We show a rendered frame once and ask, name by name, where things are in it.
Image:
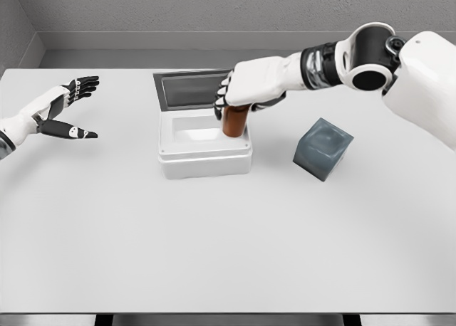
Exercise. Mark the brown cylindrical bottle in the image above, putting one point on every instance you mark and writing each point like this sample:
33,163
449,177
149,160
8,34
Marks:
234,122

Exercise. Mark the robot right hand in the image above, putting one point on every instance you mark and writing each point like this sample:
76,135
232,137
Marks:
251,85

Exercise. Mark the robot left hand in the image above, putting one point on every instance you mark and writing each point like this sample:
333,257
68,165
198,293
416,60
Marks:
58,99

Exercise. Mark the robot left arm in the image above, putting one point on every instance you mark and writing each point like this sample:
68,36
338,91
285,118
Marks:
16,125

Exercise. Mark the white box with open lid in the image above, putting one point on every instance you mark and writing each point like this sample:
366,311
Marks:
199,134

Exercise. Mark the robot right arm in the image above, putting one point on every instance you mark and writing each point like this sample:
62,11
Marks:
392,73

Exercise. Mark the dark grey cube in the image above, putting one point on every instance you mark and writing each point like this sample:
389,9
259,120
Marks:
322,148

